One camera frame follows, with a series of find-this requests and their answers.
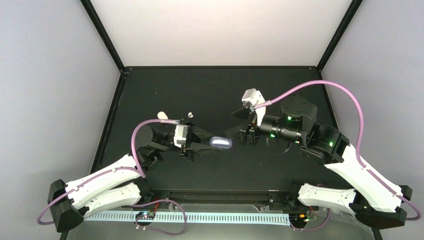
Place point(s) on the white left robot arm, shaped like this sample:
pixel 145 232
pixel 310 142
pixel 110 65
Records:
pixel 123 183

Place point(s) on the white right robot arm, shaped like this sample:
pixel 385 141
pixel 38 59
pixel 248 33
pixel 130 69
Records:
pixel 372 199

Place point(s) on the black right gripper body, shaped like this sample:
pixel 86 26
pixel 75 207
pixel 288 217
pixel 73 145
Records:
pixel 250 129

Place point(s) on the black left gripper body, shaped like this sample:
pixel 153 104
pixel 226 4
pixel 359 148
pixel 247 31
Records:
pixel 190 139

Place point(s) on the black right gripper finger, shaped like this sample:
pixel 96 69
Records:
pixel 244 113
pixel 236 134

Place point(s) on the light blue slotted cable duct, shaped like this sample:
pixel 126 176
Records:
pixel 279 219

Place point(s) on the white oval charging case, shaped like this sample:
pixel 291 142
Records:
pixel 162 115

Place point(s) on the small circuit board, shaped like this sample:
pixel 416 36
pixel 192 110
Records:
pixel 145 215

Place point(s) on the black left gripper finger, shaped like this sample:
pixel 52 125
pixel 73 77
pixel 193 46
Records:
pixel 200 135
pixel 207 150

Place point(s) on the lavender earbud charging case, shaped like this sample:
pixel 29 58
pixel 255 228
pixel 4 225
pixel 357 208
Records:
pixel 221 142

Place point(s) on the black frame rail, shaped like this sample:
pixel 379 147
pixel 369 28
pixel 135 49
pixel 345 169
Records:
pixel 231 197

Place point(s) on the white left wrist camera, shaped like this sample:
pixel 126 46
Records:
pixel 180 135

